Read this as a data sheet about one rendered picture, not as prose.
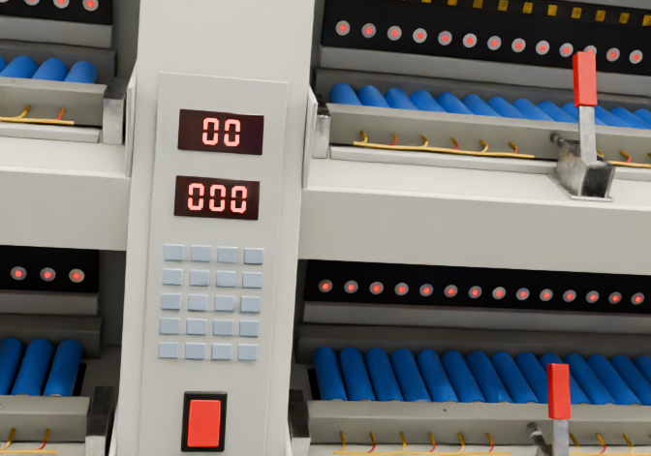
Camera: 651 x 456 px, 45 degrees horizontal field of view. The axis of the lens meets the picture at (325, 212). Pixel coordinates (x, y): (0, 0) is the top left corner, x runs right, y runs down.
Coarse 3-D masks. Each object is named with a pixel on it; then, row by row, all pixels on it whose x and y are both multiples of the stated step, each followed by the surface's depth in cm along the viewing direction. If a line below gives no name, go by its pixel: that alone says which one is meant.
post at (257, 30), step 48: (144, 0) 42; (192, 0) 43; (240, 0) 43; (288, 0) 44; (144, 48) 43; (192, 48) 43; (240, 48) 43; (288, 48) 44; (144, 96) 43; (288, 96) 44; (144, 144) 43; (288, 144) 44; (144, 192) 43; (288, 192) 44; (144, 240) 43; (288, 240) 45; (144, 288) 43; (288, 288) 45; (288, 336) 45; (288, 384) 45
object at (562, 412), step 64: (320, 320) 63; (384, 320) 63; (448, 320) 64; (512, 320) 65; (576, 320) 66; (640, 320) 67; (320, 384) 57; (384, 384) 57; (448, 384) 58; (512, 384) 59; (576, 384) 60; (640, 384) 61; (320, 448) 53; (384, 448) 54; (448, 448) 54; (512, 448) 55; (576, 448) 56; (640, 448) 57
